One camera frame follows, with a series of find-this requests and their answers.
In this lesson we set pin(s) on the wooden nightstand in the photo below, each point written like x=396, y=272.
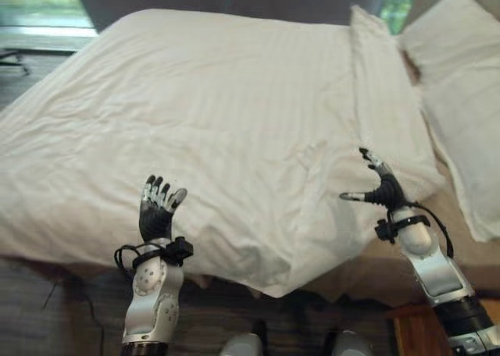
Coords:
x=420, y=328

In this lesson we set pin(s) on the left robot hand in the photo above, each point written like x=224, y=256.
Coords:
x=153, y=217

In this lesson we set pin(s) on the white striped duvet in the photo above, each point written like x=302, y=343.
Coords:
x=203, y=137

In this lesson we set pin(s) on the right silver robot leg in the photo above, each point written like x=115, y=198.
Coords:
x=351, y=343

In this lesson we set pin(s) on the dark metal chair frame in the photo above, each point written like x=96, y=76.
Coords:
x=13, y=59

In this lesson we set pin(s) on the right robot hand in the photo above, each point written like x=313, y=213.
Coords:
x=384, y=190

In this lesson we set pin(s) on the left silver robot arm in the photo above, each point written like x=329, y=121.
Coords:
x=150, y=293

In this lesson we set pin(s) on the silver robot leg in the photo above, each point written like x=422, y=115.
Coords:
x=351, y=343
x=242, y=345

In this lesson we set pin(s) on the left silver robot leg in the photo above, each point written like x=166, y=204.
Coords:
x=242, y=345

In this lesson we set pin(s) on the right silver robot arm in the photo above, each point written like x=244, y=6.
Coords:
x=433, y=270

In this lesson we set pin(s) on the large white pillow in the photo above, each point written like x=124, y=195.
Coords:
x=466, y=145

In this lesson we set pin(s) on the beige mattress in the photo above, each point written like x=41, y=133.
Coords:
x=384, y=272

